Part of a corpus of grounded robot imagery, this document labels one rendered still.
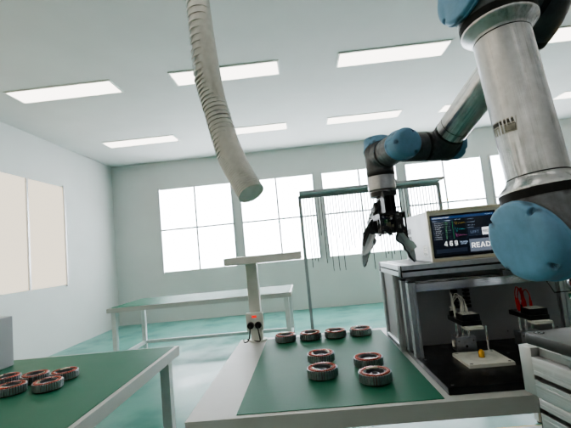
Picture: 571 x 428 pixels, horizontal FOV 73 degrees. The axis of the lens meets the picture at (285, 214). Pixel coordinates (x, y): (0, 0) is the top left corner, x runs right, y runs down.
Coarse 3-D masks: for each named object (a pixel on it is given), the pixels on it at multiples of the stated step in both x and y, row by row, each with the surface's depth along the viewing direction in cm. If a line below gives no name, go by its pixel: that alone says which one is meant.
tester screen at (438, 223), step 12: (456, 216) 152; (468, 216) 151; (480, 216) 151; (432, 228) 152; (444, 228) 151; (456, 228) 151; (444, 240) 151; (468, 240) 151; (456, 252) 150; (468, 252) 150
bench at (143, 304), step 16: (272, 288) 487; (288, 288) 468; (128, 304) 460; (144, 304) 442; (160, 304) 432; (176, 304) 431; (192, 304) 430; (288, 304) 428; (112, 320) 436; (144, 320) 512; (288, 320) 427; (112, 336) 435; (144, 336) 510; (192, 336) 508; (208, 336) 507
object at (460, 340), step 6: (456, 336) 148; (462, 336) 147; (468, 336) 147; (474, 336) 146; (456, 342) 147; (462, 342) 147; (468, 342) 146; (474, 342) 146; (456, 348) 147; (462, 348) 146; (468, 348) 146; (474, 348) 146
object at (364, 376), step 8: (368, 368) 133; (376, 368) 133; (384, 368) 131; (360, 376) 128; (368, 376) 125; (376, 376) 125; (384, 376) 125; (392, 376) 128; (368, 384) 126; (376, 384) 125; (384, 384) 125
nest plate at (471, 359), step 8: (456, 352) 142; (464, 352) 141; (472, 352) 140; (488, 352) 138; (496, 352) 137; (464, 360) 132; (472, 360) 132; (480, 360) 131; (488, 360) 130; (496, 360) 129; (504, 360) 129; (512, 360) 128; (472, 368) 127
